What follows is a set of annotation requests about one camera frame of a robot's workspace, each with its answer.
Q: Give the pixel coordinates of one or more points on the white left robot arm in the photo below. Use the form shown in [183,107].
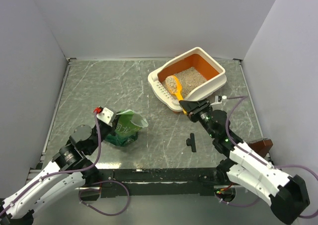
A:
[69,168]

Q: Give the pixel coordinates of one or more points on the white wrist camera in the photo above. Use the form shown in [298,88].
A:
[105,115]
[220,98]

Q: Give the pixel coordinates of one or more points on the white orange litter box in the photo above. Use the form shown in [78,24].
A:
[198,73]

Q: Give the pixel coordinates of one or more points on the yellow plastic scoop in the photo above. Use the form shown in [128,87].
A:
[174,87]

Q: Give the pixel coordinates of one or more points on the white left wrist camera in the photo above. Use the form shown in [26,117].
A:
[105,115]

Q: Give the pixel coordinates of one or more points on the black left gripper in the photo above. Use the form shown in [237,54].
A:
[113,128]

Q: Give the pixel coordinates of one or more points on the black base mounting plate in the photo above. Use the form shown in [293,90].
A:
[159,181]

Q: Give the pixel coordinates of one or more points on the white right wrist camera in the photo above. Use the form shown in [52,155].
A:
[220,98]

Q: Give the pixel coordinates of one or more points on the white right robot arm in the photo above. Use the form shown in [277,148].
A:
[286,195]

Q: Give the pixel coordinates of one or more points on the brown wooden block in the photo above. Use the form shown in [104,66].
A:
[261,147]

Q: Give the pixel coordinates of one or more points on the green litter bag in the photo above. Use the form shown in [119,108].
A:
[128,126]

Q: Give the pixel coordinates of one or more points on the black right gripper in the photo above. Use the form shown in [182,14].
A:
[194,108]

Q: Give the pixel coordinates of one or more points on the black bag clip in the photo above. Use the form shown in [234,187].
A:
[190,142]

